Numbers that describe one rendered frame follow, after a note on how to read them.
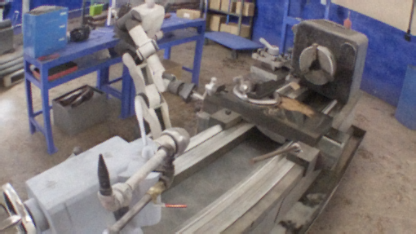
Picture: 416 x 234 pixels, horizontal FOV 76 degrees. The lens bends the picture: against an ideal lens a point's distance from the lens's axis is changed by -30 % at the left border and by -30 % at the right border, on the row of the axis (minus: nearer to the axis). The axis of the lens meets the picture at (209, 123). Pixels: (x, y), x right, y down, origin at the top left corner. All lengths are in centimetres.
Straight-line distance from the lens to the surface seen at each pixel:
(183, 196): 150
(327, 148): 173
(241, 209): 131
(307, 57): 223
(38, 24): 281
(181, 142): 111
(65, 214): 82
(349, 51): 228
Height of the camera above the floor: 169
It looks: 28 degrees down
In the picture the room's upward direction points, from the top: 7 degrees clockwise
